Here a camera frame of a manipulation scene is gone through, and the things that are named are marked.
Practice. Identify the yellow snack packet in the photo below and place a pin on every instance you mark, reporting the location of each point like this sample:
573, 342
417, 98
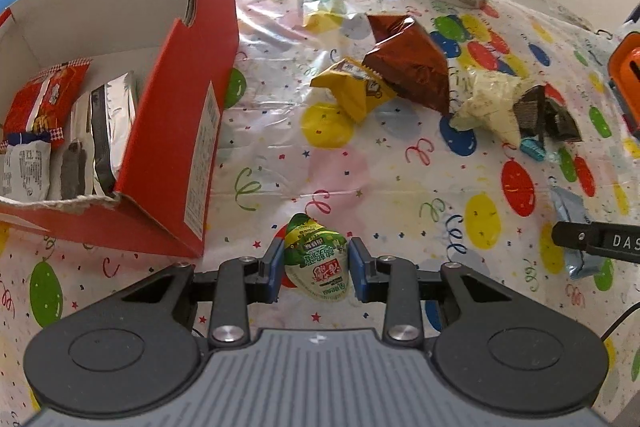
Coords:
355, 92

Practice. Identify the teal candy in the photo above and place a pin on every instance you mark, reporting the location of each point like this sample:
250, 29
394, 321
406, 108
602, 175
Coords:
532, 149

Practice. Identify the white grey snack packet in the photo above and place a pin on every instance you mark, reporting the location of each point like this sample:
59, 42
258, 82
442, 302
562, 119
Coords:
75, 167

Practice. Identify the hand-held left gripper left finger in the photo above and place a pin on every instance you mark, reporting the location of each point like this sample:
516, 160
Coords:
275, 269

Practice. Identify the red cardboard box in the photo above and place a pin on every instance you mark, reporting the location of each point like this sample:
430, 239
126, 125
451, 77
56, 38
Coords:
200, 72

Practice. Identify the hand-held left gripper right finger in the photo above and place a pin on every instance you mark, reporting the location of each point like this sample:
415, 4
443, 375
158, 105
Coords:
361, 269

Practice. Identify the brown snack packet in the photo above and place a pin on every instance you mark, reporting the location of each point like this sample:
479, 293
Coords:
410, 67

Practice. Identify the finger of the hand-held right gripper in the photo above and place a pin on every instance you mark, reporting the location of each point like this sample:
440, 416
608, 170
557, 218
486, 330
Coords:
572, 236

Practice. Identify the cream snack packet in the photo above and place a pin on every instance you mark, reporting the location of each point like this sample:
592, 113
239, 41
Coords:
490, 107

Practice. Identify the balloon print tablecloth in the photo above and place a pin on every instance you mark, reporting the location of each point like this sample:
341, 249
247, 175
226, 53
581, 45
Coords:
400, 187

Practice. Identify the red snack packet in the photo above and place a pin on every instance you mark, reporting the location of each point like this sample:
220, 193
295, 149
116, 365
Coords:
45, 97

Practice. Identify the light blue snack packet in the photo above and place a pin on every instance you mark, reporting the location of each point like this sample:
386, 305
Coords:
570, 207

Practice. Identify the silver black snack packet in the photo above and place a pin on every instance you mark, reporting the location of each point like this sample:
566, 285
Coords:
107, 132

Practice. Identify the orange green box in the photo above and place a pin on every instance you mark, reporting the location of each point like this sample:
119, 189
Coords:
627, 67

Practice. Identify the green white snack packet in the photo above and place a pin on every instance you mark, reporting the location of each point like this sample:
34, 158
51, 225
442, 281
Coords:
317, 262

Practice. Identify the white blue-topped snack packet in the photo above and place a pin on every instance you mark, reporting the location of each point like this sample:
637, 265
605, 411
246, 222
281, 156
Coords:
25, 172

